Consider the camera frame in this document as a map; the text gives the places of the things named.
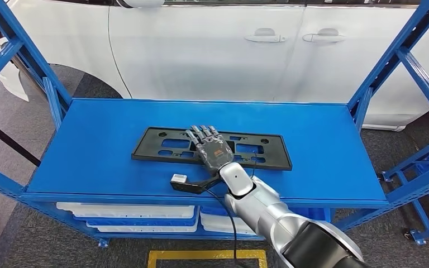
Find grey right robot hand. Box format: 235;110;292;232
185;126;235;175

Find black plastic plate bracket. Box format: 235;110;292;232
131;127;293;171

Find blue steel shelf rack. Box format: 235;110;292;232
0;0;429;248
381;140;429;246

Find white plastic tray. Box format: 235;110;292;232
199;212;237;227
87;222;199;234
201;222;256;236
56;202;196;219

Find white car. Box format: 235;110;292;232
0;0;429;132

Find yellow floor tape square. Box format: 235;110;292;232
147;250;268;268

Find black slim bar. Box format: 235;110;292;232
0;112;41;168

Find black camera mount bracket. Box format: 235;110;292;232
190;174;223;195

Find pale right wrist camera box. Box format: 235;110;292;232
170;173;205;195

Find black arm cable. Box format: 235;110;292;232
203;188;238;268

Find white car door handle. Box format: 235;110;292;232
244;28;287;43
302;28;346;43

